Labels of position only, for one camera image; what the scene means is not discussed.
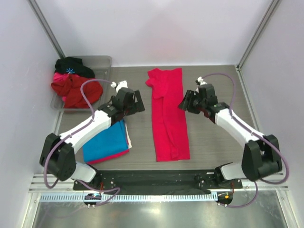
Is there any left aluminium frame post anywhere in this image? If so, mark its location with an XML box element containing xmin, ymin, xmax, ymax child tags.
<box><xmin>27</xmin><ymin>0</ymin><xmax>66</xmax><ymax>59</ymax></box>

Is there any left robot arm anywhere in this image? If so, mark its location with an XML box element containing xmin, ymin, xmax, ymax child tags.
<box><xmin>39</xmin><ymin>87</ymin><xmax>145</xmax><ymax>190</ymax></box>

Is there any crimson pink t-shirt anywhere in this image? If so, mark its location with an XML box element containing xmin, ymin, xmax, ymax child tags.
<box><xmin>146</xmin><ymin>68</ymin><xmax>190</xmax><ymax>162</ymax></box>

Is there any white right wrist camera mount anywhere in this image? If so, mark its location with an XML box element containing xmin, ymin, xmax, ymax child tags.
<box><xmin>195</xmin><ymin>76</ymin><xmax>208</xmax><ymax>87</ymax></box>

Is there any dark red t-shirt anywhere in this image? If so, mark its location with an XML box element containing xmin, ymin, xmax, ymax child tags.
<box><xmin>64</xmin><ymin>74</ymin><xmax>103</xmax><ymax>108</ymax></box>

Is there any slotted white cable duct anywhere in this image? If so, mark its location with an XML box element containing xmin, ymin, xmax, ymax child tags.
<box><xmin>39</xmin><ymin>192</ymin><xmax>218</xmax><ymax>202</ymax></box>

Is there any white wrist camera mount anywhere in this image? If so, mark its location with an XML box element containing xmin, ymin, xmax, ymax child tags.
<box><xmin>111</xmin><ymin>80</ymin><xmax>128</xmax><ymax>93</ymax></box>
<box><xmin>195</xmin><ymin>76</ymin><xmax>208</xmax><ymax>87</ymax></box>

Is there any right aluminium frame post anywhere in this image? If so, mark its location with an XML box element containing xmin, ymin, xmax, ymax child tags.
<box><xmin>237</xmin><ymin>0</ymin><xmax>283</xmax><ymax>71</ymax></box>

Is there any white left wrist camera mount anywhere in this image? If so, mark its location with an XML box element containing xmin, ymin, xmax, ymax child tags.
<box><xmin>111</xmin><ymin>80</ymin><xmax>128</xmax><ymax>93</ymax></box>

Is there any grey plastic bin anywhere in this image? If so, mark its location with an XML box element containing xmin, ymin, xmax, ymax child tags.
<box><xmin>50</xmin><ymin>55</ymin><xmax>112</xmax><ymax>112</ymax></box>

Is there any aluminium frame post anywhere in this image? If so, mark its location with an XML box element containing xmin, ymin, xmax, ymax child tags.
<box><xmin>237</xmin><ymin>0</ymin><xmax>283</xmax><ymax>71</ymax></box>
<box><xmin>27</xmin><ymin>0</ymin><xmax>66</xmax><ymax>59</ymax></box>

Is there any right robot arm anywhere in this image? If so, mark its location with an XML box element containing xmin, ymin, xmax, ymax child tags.
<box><xmin>178</xmin><ymin>84</ymin><xmax>283</xmax><ymax>188</ymax></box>

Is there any aluminium front rail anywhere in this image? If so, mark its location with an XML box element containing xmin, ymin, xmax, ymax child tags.
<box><xmin>29</xmin><ymin>173</ymin><xmax>283</xmax><ymax>195</ymax></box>

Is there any black t-shirt with blue print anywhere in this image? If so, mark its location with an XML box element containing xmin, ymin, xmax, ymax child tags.
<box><xmin>55</xmin><ymin>57</ymin><xmax>95</xmax><ymax>78</ymax></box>

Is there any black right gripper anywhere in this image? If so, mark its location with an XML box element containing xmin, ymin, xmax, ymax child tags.
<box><xmin>179</xmin><ymin>90</ymin><xmax>206</xmax><ymax>114</ymax></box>

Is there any folded blue t-shirt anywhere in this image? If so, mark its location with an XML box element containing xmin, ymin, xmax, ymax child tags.
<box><xmin>82</xmin><ymin>118</ymin><xmax>130</xmax><ymax>163</ymax></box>

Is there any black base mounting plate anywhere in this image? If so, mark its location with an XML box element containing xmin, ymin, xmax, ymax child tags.
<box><xmin>86</xmin><ymin>170</ymin><xmax>243</xmax><ymax>190</ymax></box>

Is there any pink t-shirt in bin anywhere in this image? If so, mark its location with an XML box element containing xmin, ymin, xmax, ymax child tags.
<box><xmin>51</xmin><ymin>73</ymin><xmax>71</xmax><ymax>102</ymax></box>

